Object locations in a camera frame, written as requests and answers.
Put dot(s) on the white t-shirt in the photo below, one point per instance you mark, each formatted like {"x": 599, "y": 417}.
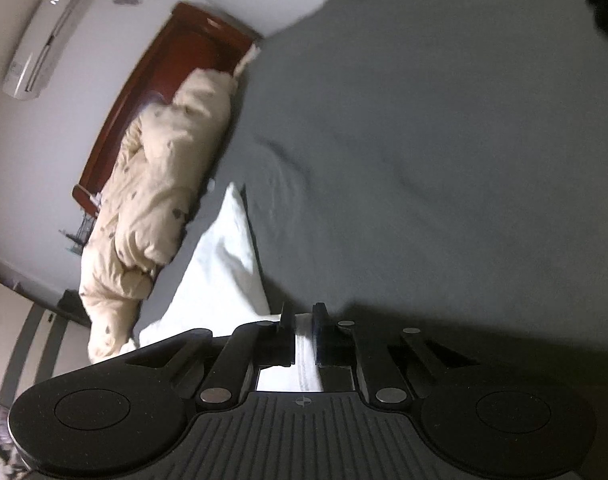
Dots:
{"x": 223, "y": 270}

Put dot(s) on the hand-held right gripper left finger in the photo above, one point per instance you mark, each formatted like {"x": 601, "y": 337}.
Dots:
{"x": 287, "y": 332}

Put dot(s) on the white air conditioner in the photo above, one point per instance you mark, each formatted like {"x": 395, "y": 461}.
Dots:
{"x": 43, "y": 40}

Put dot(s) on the cream wardrobe with grey stripes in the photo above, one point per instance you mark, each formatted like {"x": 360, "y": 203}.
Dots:
{"x": 13, "y": 320}

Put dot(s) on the dark grey bed sheet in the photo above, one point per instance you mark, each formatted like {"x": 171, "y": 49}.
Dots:
{"x": 409, "y": 160}

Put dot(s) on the dark wooden headboard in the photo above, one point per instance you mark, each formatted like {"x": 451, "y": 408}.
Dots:
{"x": 183, "y": 45}

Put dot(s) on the beige duvet with dark spots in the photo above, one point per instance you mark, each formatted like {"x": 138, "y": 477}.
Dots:
{"x": 158, "y": 185}

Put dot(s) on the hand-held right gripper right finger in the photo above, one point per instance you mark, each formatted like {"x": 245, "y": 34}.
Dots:
{"x": 320, "y": 335}

